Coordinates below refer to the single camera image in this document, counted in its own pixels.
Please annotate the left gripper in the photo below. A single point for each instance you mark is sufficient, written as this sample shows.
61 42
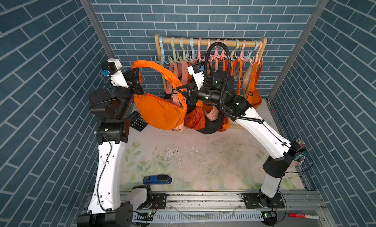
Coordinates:
130 75

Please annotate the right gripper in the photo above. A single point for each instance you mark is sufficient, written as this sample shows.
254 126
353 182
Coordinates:
193 97

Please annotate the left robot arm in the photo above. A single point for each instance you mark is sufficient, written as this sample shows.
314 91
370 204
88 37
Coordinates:
106 209

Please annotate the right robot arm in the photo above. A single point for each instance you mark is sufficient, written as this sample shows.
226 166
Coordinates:
216 87

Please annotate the dark red-orange bag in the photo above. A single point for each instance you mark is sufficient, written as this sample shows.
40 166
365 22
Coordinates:
196 119

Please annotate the small pink sling bag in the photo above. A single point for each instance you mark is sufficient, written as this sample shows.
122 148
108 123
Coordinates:
213 114

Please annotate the black sling bag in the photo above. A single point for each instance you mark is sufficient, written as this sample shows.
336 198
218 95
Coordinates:
212 126

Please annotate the orange bag behind black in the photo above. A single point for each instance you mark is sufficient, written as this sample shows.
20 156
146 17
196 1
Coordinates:
230 102

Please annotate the beige sling bag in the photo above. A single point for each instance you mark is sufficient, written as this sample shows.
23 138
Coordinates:
246 81

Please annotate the far right orange bag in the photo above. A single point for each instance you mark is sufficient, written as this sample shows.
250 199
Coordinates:
252 95

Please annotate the wooden hanging rack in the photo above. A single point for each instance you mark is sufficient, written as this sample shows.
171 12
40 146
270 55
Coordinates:
190 50

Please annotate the black desk calculator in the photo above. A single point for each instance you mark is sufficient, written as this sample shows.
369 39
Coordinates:
136 121

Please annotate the blue black stapler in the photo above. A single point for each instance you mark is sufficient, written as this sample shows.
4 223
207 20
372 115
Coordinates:
157 180

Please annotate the pink pen cup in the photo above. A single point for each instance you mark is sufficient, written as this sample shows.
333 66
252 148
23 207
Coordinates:
299 146

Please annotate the red white marker pen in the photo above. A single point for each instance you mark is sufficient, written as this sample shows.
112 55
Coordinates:
304 216

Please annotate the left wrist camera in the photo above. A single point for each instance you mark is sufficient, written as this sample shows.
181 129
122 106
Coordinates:
112 69

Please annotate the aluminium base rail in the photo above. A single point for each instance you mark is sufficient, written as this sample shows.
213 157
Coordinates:
229 208

